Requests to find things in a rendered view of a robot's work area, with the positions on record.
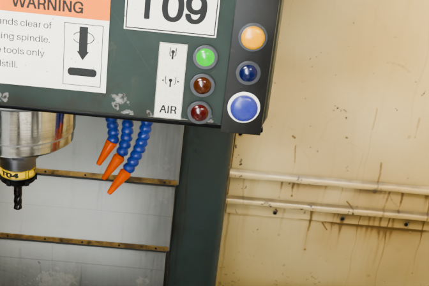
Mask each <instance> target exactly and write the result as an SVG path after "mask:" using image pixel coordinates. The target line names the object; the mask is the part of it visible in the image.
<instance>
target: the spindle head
mask: <svg viewBox="0 0 429 286"><path fill-rule="evenodd" d="M125 1H126V0H110V22H109V45H108V58H107V81H106V93H96V92H89V91H76V90H69V89H56V88H49V87H36V86H23V85H16V84H3V83H0V108H3V109H16V110H30V111H37V112H50V113H57V114H70V115H78V116H91V117H104V118H111V119H124V120H131V121H144V122H152V123H165V124H178V125H185V126H198V127H206V128H219V129H221V124H222V114H223V103H224V98H225V87H226V81H227V70H228V65H229V54H230V44H231V38H232V28H233V22H234V11H235V5H236V0H220V7H219V14H218V25H217V31H216V38H211V37H204V36H192V35H185V34H173V33H161V32H154V31H141V30H134V29H124V12H125ZM283 5H284V0H279V5H278V14H277V19H276V27H275V36H274V41H273V49H272V54H271V64H270V69H269V77H268V82H267V91H266V99H265V104H264V113H263V118H262V125H263V124H264V122H265V121H266V119H267V116H268V111H269V102H270V97H271V89H272V84H273V75H274V70H275V62H276V53H277V48H278V40H279V35H280V26H281V21H282V13H283ZM160 42H164V43H176V44H183V45H188V50H187V57H186V70H185V76H184V89H183V102H182V110H181V119H167V118H160V117H154V104H155V95H156V80H157V71H158V56H159V48H160ZM201 45H210V46H212V47H214V48H215V49H216V51H217V53H218V60H217V63H216V64H215V65H214V66H213V67H212V68H210V69H202V68H199V67H198V66H196V65H195V63H194V62H193V53H194V51H195V49H196V48H197V47H199V46H201ZM198 73H206V74H208V75H210V76H211V77H212V78H213V80H214V91H213V92H212V93H211V94H210V95H209V96H206V97H199V96H196V95H195V94H193V93H192V90H191V89H190V82H191V79H192V78H193V77H194V76H195V75H196V74H198ZM195 101H204V102H206V103H208V104H209V106H210V107H211V111H212V114H211V118H210V119H209V121H207V122H206V123H203V124H196V123H193V122H192V121H191V120H190V119H189V117H188V114H187V111H188V107H189V106H190V104H191V103H193V102H195ZM262 132H263V126H262V127H261V133H262Z"/></svg>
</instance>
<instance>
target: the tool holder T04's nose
mask: <svg viewBox="0 0 429 286"><path fill-rule="evenodd" d="M35 179H37V173H36V174H35V176H34V177H32V178H31V179H27V180H23V181H11V180H8V179H5V178H3V177H2V176H1V175H0V180H1V181H2V182H3V183H4V184H6V185H7V186H13V187H22V186H29V184H31V183H32V182H33V181H34V180H35Z"/></svg>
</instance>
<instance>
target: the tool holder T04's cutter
mask: <svg viewBox="0 0 429 286"><path fill-rule="evenodd" d="M13 191H14V193H13V194H14V200H13V201H14V207H13V208H14V209H16V210H20V209H22V187H13Z"/></svg>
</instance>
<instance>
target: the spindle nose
mask: <svg viewBox="0 0 429 286"><path fill-rule="evenodd" d="M75 127H76V115H70V114H57V113H50V112H37V111H30V110H16V109H3V108H0V157H5V158H30V157H36V156H43V155H46V154H50V153H54V152H56V151H59V150H61V149H62V148H64V147H66V146H67V145H68V144H69V143H70V142H71V141H72V140H73V138H74V129H75Z"/></svg>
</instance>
